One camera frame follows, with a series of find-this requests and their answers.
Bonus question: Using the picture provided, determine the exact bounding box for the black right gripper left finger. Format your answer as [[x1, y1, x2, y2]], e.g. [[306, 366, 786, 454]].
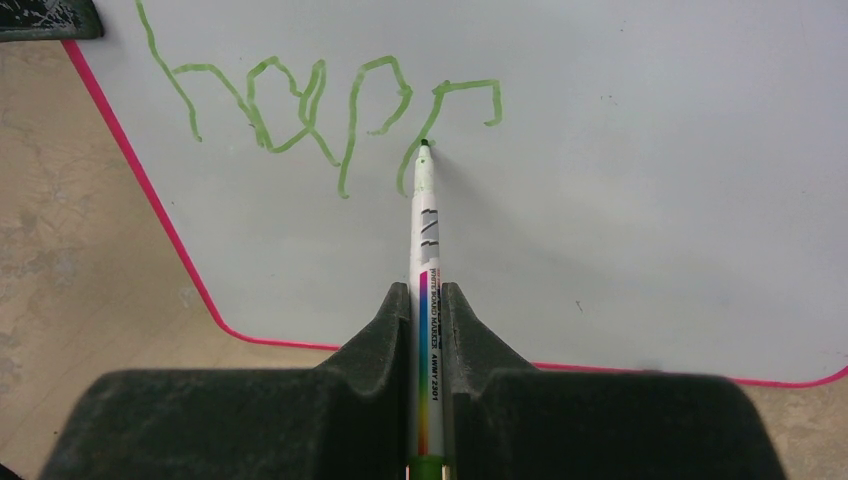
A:
[[41, 283, 410, 479]]

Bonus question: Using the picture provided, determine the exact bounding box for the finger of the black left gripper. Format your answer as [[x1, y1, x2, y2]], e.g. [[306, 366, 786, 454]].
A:
[[0, 0, 104, 43]]

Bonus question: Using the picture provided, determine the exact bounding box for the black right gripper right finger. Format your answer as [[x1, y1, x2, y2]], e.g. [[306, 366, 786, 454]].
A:
[[441, 283, 785, 479]]

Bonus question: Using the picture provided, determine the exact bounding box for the white marker pen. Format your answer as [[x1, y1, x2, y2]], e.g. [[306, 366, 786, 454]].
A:
[[408, 139, 445, 479]]

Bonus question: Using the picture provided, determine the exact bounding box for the pink framed whiteboard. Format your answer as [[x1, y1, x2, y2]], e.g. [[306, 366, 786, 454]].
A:
[[66, 1, 847, 387]]

